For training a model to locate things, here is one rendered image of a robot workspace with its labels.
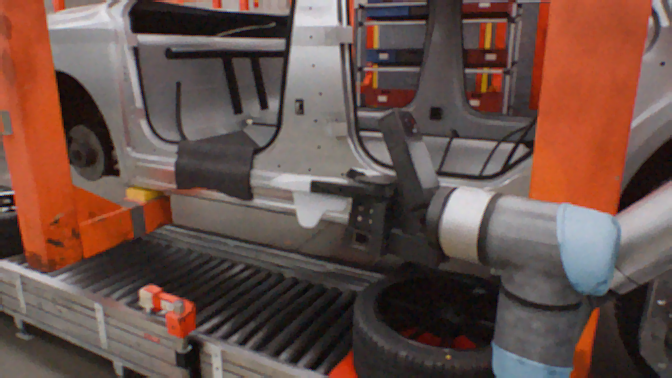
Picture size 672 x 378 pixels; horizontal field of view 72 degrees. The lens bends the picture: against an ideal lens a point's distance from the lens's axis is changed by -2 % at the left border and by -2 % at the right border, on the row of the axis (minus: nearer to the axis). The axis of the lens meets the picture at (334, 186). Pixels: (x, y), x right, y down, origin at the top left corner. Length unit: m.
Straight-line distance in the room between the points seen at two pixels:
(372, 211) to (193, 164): 1.71
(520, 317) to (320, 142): 1.40
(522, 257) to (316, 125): 1.40
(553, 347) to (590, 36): 0.64
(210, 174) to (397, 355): 1.12
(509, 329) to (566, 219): 0.12
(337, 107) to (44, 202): 1.23
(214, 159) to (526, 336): 1.78
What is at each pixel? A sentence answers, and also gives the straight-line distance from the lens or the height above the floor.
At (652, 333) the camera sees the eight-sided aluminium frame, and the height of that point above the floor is 0.79.
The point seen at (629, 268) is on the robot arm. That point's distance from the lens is 0.58.
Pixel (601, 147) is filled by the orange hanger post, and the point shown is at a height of 1.22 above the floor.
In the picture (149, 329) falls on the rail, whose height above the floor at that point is 0.35.
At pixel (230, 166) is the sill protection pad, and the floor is 0.92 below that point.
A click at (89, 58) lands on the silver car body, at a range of 2.62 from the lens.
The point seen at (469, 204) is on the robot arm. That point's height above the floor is 1.25.
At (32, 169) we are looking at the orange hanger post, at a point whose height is 0.96.
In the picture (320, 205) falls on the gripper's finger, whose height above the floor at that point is 1.22.
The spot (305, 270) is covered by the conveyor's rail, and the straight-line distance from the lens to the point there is 2.45.
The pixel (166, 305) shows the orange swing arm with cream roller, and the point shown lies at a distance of 1.92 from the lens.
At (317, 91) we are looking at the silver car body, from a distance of 1.77.
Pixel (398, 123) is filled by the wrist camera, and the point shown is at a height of 1.31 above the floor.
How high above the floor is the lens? 1.39
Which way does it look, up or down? 16 degrees down
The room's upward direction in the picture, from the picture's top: straight up
